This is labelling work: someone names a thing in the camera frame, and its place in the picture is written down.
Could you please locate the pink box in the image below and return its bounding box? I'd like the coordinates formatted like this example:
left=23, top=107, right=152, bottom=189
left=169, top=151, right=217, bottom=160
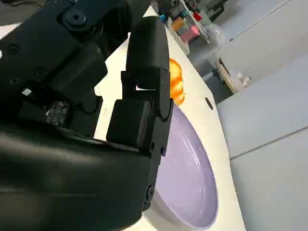
left=180, top=26, right=200, bottom=43

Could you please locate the wooden framed board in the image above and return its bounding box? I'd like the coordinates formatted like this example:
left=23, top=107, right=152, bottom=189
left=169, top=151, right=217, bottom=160
left=215, top=58, right=252, bottom=93

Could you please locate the orange white toy bread roll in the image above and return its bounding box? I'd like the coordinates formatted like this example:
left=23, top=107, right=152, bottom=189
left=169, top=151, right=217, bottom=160
left=169, top=57, right=187, bottom=106

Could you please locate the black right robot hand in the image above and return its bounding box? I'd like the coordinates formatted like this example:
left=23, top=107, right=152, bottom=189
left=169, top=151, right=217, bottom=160
left=0, top=0, right=174, bottom=231

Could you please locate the orange box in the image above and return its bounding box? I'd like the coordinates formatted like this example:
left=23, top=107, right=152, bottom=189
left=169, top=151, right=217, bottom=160
left=171, top=18, right=186, bottom=31

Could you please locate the lilac plate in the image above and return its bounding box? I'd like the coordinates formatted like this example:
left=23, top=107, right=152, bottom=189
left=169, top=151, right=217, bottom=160
left=141, top=104, right=219, bottom=231

